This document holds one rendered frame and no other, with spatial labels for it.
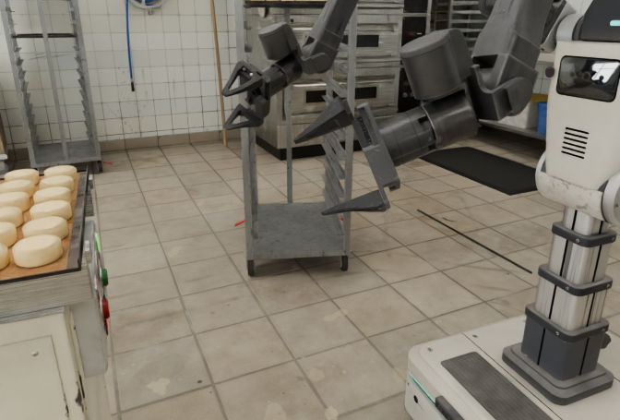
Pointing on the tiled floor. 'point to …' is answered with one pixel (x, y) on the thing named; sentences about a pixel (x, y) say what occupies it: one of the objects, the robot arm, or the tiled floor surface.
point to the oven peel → (214, 22)
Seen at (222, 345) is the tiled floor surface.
